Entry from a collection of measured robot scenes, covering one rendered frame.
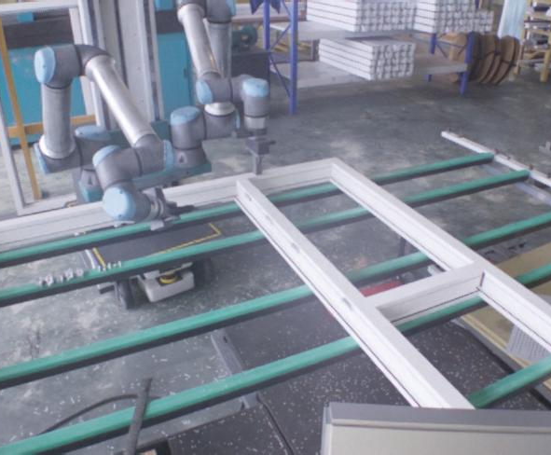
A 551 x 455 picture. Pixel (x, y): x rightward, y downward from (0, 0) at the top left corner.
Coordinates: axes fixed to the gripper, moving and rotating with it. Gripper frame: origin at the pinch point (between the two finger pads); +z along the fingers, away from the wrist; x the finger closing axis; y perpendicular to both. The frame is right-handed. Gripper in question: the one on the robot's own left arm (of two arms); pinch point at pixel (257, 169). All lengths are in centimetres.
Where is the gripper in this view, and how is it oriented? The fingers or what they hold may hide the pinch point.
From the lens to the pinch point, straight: 194.3
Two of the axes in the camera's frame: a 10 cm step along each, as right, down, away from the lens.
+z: 0.0, 8.7, 5.0
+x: -4.2, -4.5, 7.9
